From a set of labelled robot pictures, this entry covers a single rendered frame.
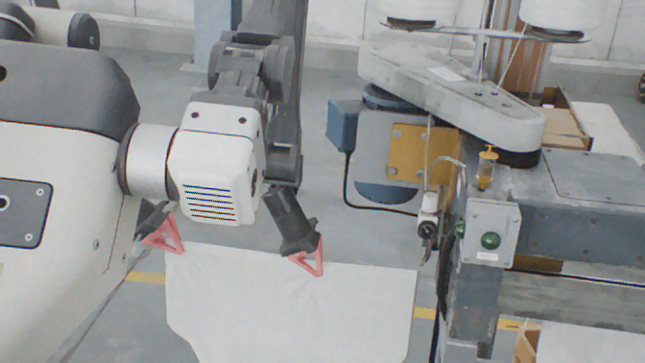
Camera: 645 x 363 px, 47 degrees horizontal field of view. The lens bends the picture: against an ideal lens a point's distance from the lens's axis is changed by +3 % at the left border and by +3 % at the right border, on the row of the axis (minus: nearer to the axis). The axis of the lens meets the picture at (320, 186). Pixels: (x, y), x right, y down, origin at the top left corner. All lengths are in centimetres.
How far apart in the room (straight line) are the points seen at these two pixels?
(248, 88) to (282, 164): 39
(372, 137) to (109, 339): 177
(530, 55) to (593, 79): 499
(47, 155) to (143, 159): 10
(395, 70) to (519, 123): 32
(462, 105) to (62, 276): 74
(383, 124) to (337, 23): 490
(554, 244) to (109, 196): 67
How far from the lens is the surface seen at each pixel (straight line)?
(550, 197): 117
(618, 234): 120
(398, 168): 153
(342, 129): 151
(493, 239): 110
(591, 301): 144
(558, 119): 152
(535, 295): 142
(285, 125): 128
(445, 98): 133
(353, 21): 636
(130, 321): 310
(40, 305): 86
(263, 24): 103
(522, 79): 160
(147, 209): 143
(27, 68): 91
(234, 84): 92
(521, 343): 279
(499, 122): 123
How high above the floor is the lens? 181
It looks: 25 degrees down
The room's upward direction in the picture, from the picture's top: 4 degrees clockwise
